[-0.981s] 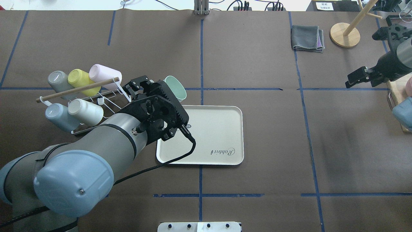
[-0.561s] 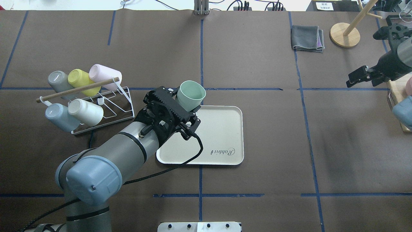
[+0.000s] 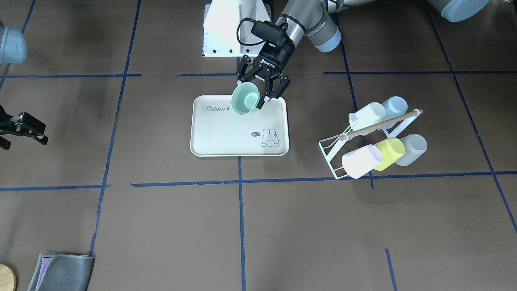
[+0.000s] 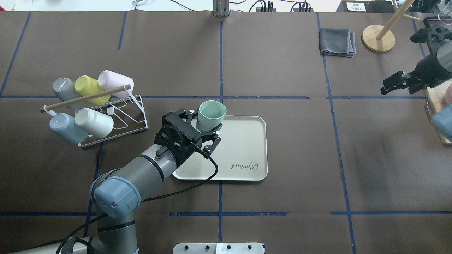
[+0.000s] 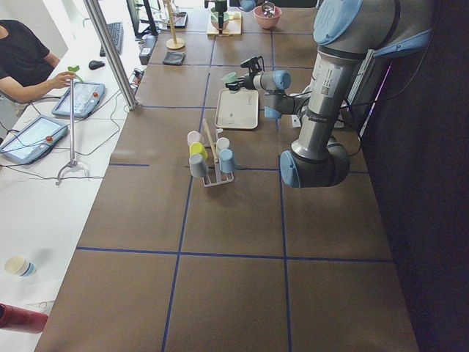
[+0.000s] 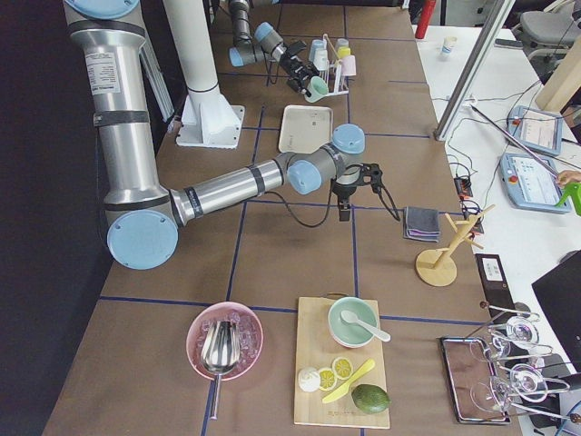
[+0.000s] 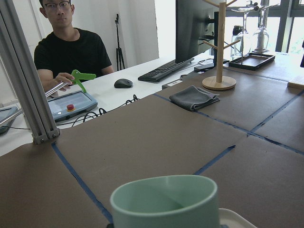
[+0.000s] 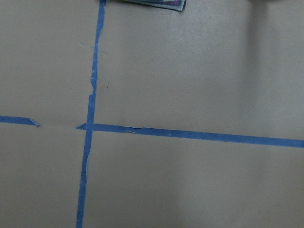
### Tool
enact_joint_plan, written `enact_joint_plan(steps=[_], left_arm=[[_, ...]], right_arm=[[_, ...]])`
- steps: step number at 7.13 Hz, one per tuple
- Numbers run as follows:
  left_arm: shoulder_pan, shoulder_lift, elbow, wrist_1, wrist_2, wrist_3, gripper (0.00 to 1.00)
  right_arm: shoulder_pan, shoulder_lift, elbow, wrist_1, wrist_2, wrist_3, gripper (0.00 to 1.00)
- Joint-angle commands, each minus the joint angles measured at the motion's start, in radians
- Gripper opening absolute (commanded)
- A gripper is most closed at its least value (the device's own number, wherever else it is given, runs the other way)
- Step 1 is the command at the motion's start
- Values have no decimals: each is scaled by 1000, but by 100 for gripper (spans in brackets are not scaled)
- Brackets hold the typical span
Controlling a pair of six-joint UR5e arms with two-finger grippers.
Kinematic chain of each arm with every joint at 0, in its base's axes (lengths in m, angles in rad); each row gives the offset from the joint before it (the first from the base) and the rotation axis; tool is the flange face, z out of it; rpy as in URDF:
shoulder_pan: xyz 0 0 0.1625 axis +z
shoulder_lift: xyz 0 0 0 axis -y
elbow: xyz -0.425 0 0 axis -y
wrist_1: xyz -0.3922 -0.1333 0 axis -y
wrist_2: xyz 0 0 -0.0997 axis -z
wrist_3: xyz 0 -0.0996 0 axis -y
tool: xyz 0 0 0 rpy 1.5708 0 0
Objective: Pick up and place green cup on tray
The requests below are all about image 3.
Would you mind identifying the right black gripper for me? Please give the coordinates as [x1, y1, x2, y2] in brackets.
[0, 106, 48, 150]

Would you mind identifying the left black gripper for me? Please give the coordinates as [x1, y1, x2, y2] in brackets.
[236, 38, 295, 110]

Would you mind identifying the mint green cup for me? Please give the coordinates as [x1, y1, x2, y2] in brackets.
[231, 82, 261, 116]

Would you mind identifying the cream rabbit serving tray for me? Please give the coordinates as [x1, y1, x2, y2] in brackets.
[190, 95, 290, 157]

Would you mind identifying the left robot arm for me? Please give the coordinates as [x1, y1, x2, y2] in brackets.
[236, 0, 372, 110]

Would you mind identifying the beige cup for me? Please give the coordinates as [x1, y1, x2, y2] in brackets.
[349, 102, 387, 131]

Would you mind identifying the pink cup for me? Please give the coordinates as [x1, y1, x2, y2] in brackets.
[341, 144, 383, 179]

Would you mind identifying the blue cup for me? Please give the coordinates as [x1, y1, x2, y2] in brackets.
[381, 96, 408, 121]

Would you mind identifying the yellow cup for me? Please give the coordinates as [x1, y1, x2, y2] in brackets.
[374, 137, 406, 171]

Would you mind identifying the grey cup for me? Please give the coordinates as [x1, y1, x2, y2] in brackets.
[395, 134, 428, 167]

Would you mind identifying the folded grey cloth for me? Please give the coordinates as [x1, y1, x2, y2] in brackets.
[28, 251, 95, 291]

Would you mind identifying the wooden mug tree stand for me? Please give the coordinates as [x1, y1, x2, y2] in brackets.
[0, 264, 18, 291]

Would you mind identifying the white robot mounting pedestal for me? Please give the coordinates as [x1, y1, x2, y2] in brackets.
[202, 0, 271, 58]

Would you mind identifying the white wire cup rack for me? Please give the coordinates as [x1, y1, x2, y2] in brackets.
[318, 109, 423, 180]

